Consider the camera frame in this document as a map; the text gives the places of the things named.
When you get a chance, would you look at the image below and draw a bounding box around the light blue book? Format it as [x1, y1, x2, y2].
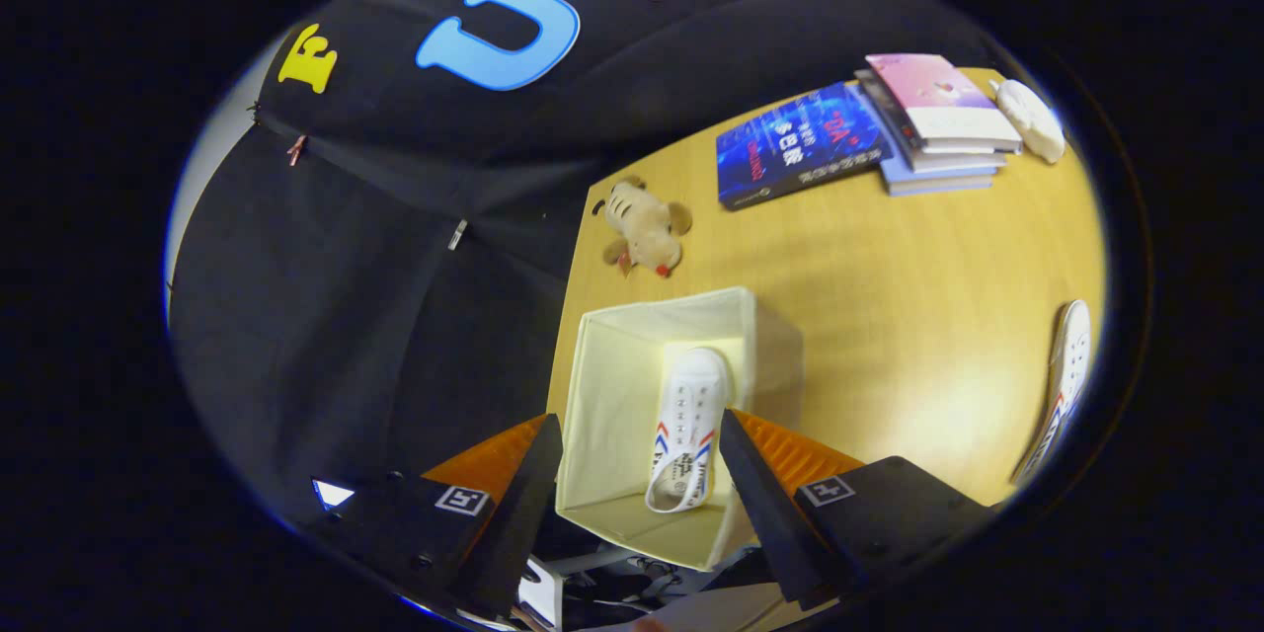
[847, 84, 998, 198]

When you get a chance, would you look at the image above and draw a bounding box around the dark blue book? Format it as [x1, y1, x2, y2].
[716, 82, 895, 211]

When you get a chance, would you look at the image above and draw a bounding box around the pink cover book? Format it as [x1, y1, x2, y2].
[865, 53, 1024, 155]

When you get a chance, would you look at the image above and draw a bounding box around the grey book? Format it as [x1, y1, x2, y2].
[854, 69, 1009, 174]

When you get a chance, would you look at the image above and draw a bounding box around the beige plush dog toy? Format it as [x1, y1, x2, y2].
[592, 176, 694, 279]

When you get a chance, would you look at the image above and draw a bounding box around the white canvas shoe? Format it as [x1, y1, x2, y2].
[646, 347, 733, 514]
[1011, 299, 1093, 486]

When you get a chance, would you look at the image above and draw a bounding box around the white plush toy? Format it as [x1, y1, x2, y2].
[992, 79, 1068, 165]

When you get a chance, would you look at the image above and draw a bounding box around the beige fabric storage box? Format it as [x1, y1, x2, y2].
[555, 286, 806, 573]

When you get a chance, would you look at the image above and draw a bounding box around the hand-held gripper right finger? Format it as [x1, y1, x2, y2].
[717, 410, 993, 611]

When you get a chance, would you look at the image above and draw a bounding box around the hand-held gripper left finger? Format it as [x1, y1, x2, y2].
[314, 414, 565, 615]

